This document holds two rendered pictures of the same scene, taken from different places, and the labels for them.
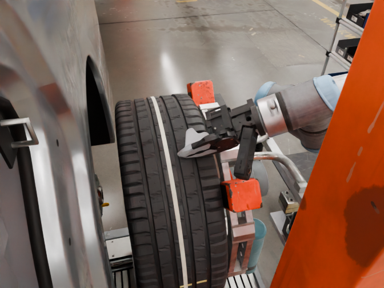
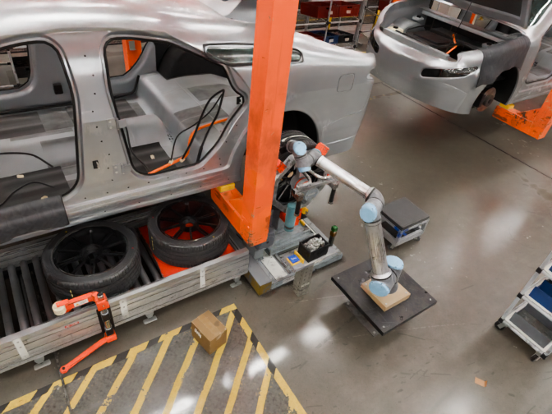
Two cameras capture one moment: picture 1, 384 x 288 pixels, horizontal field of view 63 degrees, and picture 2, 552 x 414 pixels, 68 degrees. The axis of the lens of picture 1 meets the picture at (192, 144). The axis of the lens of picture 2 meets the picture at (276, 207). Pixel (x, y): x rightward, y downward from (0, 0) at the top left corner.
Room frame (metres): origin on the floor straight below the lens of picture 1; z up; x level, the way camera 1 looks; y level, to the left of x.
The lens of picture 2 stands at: (-0.57, -2.46, 2.76)
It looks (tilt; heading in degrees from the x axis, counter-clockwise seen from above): 39 degrees down; 65
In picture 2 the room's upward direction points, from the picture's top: 8 degrees clockwise
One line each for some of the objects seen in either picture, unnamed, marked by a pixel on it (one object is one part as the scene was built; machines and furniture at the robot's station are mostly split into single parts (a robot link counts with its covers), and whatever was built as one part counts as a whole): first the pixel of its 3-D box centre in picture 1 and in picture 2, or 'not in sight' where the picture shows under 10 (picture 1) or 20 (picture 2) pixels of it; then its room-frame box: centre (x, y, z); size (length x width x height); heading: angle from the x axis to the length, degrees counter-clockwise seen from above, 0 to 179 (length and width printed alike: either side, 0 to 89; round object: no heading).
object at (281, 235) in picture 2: not in sight; (279, 218); (0.68, 0.09, 0.32); 0.40 x 0.30 x 0.28; 13
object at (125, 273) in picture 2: not in sight; (94, 260); (-0.89, -0.11, 0.39); 0.66 x 0.66 x 0.24
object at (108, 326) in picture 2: not in sight; (105, 317); (-0.84, -0.58, 0.30); 0.09 x 0.05 x 0.50; 13
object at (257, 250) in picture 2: not in sight; (255, 232); (0.43, 0.03, 0.26); 0.42 x 0.18 x 0.35; 103
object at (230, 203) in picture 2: not in sight; (233, 196); (0.22, 0.04, 0.69); 0.52 x 0.17 x 0.35; 103
